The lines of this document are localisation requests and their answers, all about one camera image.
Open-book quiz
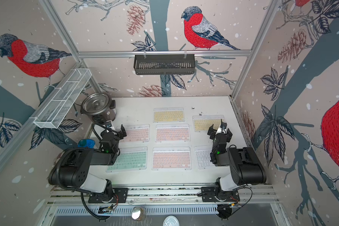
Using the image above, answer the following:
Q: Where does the white keyboard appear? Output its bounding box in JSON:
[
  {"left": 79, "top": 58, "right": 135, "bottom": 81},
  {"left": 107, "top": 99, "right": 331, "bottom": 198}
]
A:
[{"left": 194, "top": 146, "right": 215, "bottom": 170}]

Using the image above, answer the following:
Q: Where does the pink keyboard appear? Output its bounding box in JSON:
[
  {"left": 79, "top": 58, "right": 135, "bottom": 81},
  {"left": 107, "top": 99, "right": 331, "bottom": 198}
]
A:
[
  {"left": 152, "top": 147, "right": 192, "bottom": 171},
  {"left": 122, "top": 124, "right": 150, "bottom": 142},
  {"left": 155, "top": 124, "right": 191, "bottom": 143}
]

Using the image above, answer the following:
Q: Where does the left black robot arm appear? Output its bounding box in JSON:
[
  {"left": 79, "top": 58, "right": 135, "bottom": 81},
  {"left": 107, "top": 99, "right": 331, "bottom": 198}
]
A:
[{"left": 48, "top": 121, "right": 127, "bottom": 199}]

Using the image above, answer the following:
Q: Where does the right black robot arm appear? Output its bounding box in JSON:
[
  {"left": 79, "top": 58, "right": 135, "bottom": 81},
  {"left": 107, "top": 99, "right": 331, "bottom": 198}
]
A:
[{"left": 207, "top": 121, "right": 267, "bottom": 192}]

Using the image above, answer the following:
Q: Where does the steel rice cooker pot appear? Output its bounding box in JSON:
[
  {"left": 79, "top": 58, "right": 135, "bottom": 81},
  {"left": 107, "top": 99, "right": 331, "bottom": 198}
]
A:
[{"left": 80, "top": 93, "right": 116, "bottom": 124}]

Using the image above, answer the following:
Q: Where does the yellow keyboard back right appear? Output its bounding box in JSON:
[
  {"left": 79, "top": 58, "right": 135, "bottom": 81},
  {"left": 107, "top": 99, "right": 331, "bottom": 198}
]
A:
[{"left": 193, "top": 115, "right": 225, "bottom": 132}]

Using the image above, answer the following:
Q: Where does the yellow keyboard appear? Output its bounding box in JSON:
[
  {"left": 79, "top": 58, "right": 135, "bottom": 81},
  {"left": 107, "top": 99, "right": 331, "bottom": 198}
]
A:
[
  {"left": 153, "top": 107, "right": 185, "bottom": 123},
  {"left": 193, "top": 115, "right": 225, "bottom": 132}
]

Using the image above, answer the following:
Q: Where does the blue lidded container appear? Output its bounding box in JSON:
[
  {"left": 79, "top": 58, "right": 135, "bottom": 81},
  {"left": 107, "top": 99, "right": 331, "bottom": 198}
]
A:
[{"left": 77, "top": 139, "right": 96, "bottom": 149}]

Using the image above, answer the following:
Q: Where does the green keyboard front left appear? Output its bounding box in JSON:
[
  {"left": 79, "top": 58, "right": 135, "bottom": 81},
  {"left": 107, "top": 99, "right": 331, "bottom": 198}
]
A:
[{"left": 106, "top": 147, "right": 148, "bottom": 173}]

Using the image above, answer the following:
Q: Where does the yellow keyboard back centre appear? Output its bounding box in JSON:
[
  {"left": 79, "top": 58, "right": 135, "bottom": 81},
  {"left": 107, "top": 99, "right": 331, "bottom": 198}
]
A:
[{"left": 153, "top": 107, "right": 185, "bottom": 123}]

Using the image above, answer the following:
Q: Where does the white round lid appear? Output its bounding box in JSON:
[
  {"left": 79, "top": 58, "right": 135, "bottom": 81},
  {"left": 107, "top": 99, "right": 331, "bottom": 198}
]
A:
[{"left": 163, "top": 216, "right": 180, "bottom": 226}]

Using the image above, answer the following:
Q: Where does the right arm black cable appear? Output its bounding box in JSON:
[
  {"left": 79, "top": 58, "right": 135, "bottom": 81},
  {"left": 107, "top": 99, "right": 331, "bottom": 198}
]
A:
[{"left": 228, "top": 185, "right": 254, "bottom": 212}]

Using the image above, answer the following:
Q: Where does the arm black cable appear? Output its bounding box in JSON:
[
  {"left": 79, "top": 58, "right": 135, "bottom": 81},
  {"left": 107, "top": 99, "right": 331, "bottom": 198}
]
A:
[
  {"left": 79, "top": 192, "right": 114, "bottom": 221},
  {"left": 228, "top": 185, "right": 254, "bottom": 212}
]

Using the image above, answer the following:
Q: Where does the white wire mesh shelf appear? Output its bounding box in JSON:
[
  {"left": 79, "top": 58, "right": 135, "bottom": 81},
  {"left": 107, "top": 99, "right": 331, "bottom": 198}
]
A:
[{"left": 34, "top": 68, "right": 92, "bottom": 129}]

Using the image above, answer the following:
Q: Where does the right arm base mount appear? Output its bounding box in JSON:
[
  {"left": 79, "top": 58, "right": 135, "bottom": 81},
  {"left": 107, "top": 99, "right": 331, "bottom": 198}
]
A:
[{"left": 197, "top": 186, "right": 240, "bottom": 202}]

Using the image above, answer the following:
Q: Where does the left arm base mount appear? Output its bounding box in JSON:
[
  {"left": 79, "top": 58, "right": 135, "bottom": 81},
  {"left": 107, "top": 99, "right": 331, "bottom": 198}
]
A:
[{"left": 88, "top": 187, "right": 129, "bottom": 204}]

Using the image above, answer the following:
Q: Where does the aluminium rail track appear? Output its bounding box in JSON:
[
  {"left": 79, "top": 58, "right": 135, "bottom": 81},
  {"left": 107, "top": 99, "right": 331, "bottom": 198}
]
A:
[{"left": 46, "top": 183, "right": 280, "bottom": 207}]

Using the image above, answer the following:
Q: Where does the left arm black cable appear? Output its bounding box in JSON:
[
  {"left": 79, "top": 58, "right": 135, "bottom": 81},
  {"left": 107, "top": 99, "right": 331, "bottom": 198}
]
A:
[{"left": 79, "top": 192, "right": 114, "bottom": 221}]

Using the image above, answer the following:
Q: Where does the black hanging wall basket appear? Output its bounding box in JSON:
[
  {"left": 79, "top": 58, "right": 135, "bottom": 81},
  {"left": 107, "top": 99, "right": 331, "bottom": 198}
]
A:
[{"left": 133, "top": 54, "right": 195, "bottom": 75}]

